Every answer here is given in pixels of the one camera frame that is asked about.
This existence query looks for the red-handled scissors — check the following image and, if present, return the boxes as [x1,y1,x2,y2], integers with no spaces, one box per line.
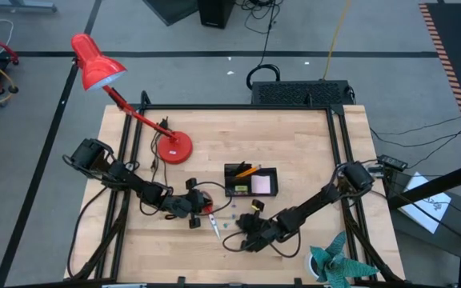
[202,194,222,240]

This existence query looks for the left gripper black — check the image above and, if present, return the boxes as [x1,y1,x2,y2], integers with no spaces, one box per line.
[169,178,215,230]

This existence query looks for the black mesh computer case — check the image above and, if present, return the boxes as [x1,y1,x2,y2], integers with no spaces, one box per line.
[251,79,355,106]

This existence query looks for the white printed paper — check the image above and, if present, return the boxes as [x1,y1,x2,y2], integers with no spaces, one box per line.
[398,171,453,235]

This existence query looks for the black lamp cable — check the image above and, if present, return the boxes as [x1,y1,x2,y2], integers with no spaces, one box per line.
[149,114,172,201]

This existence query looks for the black mesh desk organizer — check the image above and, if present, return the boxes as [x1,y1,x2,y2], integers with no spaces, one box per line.
[223,162,279,198]

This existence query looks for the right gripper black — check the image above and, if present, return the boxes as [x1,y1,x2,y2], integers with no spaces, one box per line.
[235,198,292,254]

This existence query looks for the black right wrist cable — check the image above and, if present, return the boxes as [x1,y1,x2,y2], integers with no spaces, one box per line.
[221,230,302,259]

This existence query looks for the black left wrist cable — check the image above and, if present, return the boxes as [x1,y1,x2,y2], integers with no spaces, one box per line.
[196,181,234,217]

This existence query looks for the black tower box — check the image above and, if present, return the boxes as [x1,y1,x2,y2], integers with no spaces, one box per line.
[197,0,236,29]

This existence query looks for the pink sticky note pad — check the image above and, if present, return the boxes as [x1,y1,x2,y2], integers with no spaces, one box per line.
[251,174,272,195]

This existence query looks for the black power adapter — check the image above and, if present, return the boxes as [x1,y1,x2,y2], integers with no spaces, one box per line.
[376,154,409,172]

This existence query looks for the dark angled panel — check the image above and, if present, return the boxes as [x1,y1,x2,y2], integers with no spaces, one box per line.
[142,0,199,26]

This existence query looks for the red desk lamp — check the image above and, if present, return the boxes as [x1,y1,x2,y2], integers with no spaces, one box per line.
[70,33,194,166]

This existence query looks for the grey metal base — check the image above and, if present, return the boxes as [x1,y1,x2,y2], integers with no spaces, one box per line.
[0,0,58,13]

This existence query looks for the orange pencil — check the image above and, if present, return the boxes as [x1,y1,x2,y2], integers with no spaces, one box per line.
[235,164,262,178]
[236,166,260,179]

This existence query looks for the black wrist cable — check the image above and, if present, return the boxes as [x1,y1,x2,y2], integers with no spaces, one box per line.
[196,181,234,217]
[221,230,302,259]

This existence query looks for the black metal table frame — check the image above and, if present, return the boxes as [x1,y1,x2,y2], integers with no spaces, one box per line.
[64,90,406,288]

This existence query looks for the teal artificial plant white pot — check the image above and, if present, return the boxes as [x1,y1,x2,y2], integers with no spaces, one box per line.
[303,230,379,288]

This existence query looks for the black metal stand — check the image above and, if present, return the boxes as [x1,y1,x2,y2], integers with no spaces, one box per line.
[386,156,461,288]

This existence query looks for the black mat orange stripes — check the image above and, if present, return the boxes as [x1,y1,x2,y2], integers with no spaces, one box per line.
[419,2,461,127]

